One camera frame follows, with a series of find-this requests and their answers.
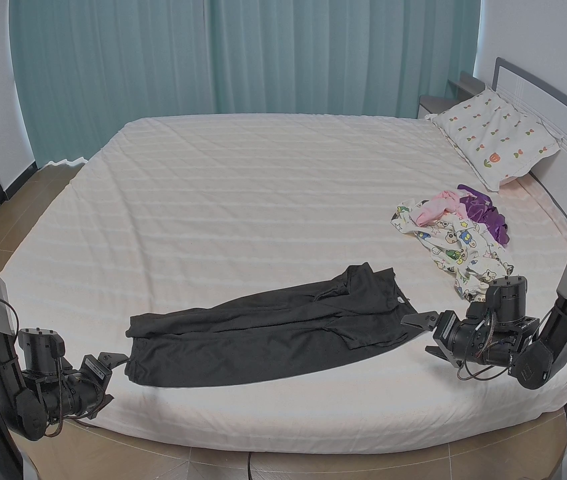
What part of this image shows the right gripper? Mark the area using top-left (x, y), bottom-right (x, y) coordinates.
top-left (401, 310), bottom-right (490, 369)

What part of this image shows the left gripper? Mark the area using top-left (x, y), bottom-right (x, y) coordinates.
top-left (58, 351), bottom-right (131, 419)

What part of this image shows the black T-shirt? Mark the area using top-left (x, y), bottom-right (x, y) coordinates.
top-left (125, 263), bottom-right (420, 388)

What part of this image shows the bed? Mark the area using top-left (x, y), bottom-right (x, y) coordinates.
top-left (0, 57), bottom-right (567, 455)

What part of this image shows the white printed pyjama top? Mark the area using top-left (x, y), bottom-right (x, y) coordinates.
top-left (390, 199), bottom-right (515, 302)

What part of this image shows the pink garment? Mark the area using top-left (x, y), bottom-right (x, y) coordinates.
top-left (410, 189), bottom-right (467, 228)

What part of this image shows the purple garment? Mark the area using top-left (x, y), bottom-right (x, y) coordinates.
top-left (456, 184), bottom-right (510, 247)

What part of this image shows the white printed pillow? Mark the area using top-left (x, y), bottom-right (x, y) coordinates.
top-left (431, 88), bottom-right (564, 193)

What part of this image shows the grey bedside table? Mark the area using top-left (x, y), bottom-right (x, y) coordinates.
top-left (419, 71), bottom-right (487, 121)

